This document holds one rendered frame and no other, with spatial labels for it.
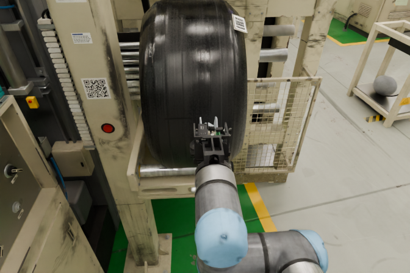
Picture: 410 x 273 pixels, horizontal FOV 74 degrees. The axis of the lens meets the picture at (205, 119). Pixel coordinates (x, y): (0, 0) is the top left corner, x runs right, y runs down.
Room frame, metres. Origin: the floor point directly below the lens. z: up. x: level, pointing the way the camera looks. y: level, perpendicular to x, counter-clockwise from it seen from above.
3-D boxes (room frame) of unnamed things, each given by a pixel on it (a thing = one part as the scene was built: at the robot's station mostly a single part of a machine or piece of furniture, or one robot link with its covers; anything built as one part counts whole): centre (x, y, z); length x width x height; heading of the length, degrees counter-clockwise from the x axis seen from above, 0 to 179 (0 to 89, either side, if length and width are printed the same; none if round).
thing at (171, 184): (0.68, 0.08, 0.84); 0.36 x 0.09 x 0.06; 93
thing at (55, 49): (0.75, 0.42, 1.19); 0.05 x 0.04 x 0.48; 3
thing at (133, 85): (1.19, 0.32, 1.05); 0.20 x 0.15 x 0.30; 93
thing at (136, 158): (0.81, 0.26, 0.90); 0.40 x 0.03 x 0.10; 3
